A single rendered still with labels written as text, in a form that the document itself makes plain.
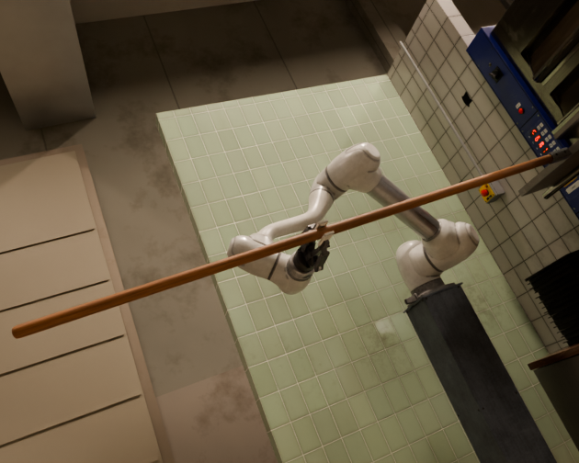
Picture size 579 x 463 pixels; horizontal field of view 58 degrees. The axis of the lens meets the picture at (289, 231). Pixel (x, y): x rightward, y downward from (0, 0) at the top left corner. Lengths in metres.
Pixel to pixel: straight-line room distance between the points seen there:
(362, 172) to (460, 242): 0.56
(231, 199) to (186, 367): 1.59
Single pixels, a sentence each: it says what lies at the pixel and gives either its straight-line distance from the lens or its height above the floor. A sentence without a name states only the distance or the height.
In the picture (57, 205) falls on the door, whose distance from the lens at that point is 4.55.
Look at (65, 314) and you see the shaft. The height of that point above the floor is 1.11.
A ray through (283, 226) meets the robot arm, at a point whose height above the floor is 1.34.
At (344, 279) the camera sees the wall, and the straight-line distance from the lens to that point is 2.81.
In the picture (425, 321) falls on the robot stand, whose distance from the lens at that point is 2.40.
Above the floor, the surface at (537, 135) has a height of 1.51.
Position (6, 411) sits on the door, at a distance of 4.10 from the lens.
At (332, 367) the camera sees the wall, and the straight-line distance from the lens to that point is 2.65.
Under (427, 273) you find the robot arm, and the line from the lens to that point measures 2.40.
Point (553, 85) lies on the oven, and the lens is 2.80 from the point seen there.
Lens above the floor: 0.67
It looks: 20 degrees up
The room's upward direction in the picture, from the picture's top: 23 degrees counter-clockwise
